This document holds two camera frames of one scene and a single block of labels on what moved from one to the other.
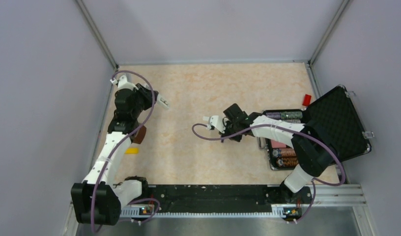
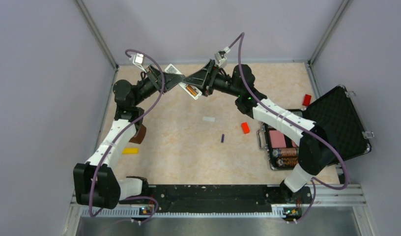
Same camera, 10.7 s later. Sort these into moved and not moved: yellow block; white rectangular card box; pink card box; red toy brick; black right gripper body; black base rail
Moved: white rectangular card box; black right gripper body
Not moved: black base rail; pink card box; yellow block; red toy brick
